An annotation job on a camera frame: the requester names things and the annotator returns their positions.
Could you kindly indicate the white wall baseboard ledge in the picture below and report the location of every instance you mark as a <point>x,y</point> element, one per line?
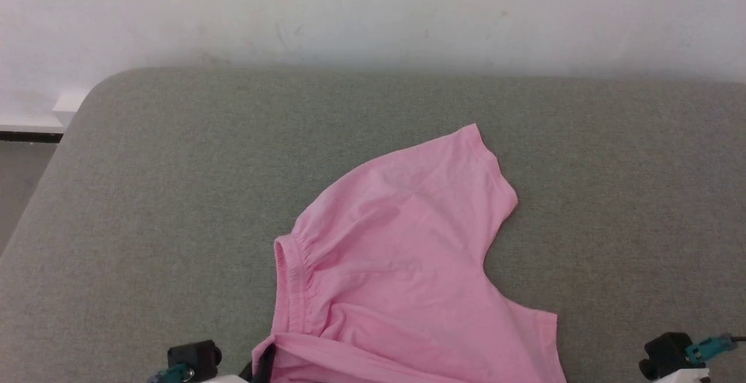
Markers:
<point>35,112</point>

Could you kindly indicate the grey-green fabric sofa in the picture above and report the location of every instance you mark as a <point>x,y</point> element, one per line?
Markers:
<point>145,225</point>

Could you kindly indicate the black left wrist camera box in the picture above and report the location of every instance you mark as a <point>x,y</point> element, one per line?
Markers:
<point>195,355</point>

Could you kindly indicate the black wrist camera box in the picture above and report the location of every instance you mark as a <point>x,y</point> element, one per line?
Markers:
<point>667,355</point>
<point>195,355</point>

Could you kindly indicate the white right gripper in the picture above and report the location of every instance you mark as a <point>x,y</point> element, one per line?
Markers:
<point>685,377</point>

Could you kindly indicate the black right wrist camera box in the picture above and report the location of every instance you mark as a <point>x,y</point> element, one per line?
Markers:
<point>667,355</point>

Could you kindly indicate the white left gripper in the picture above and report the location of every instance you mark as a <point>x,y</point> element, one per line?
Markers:
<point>227,379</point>

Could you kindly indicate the pink shorts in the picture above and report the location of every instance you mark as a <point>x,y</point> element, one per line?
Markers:
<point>402,266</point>

